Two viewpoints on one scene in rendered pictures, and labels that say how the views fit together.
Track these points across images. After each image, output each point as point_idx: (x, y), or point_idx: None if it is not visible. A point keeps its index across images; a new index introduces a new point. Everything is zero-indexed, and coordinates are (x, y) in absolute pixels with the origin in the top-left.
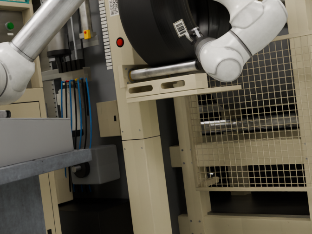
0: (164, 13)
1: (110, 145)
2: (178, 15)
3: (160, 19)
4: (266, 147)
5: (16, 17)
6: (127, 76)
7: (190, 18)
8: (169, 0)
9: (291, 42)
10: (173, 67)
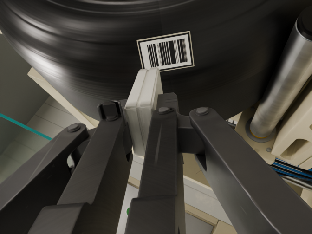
0: (111, 85)
1: None
2: (122, 46)
3: (126, 95)
4: None
5: (127, 195)
6: (256, 142)
7: (149, 5)
8: (77, 58)
9: None
10: (282, 85)
